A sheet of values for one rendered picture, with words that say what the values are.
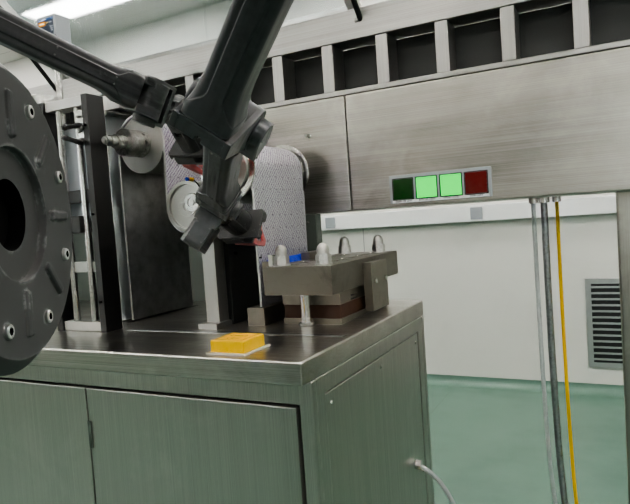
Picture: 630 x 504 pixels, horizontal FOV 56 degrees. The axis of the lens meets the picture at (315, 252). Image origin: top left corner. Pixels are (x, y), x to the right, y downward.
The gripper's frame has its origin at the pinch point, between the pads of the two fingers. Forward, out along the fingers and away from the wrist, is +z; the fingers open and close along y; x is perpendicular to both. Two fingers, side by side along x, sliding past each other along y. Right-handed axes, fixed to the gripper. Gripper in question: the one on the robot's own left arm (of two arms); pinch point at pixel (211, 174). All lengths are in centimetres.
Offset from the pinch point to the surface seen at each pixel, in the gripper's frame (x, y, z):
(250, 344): -37.0, 21.7, 3.5
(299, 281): -16.9, 21.7, 13.5
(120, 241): -6.7, -32.3, 17.7
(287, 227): 3.1, 10.0, 21.3
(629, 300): 10, 87, 52
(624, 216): 25, 85, 39
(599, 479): 9, 93, 185
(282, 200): 7.0, 9.3, 15.9
